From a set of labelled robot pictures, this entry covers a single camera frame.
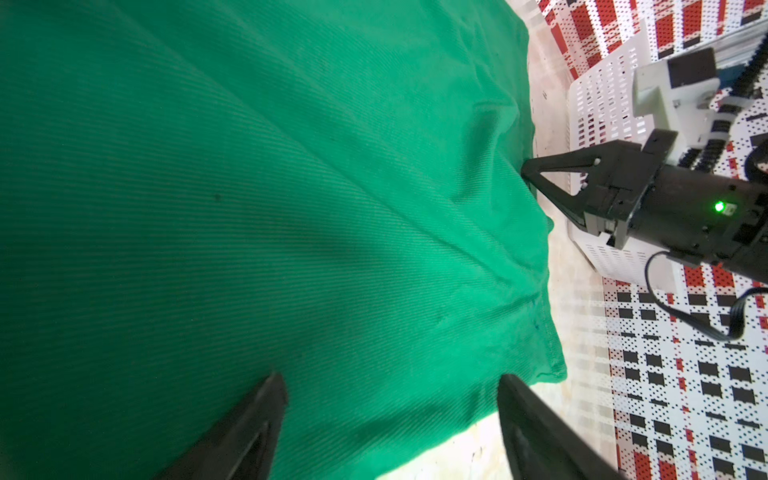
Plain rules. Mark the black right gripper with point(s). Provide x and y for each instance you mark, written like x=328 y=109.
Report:
x=632 y=193

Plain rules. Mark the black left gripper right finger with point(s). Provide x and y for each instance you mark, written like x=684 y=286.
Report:
x=538 y=444

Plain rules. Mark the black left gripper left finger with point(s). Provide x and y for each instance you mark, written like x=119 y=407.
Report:
x=243 y=443

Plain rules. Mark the green tank top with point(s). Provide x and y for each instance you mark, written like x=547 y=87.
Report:
x=198 y=194

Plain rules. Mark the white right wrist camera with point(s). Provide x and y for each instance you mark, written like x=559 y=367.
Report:
x=677 y=93

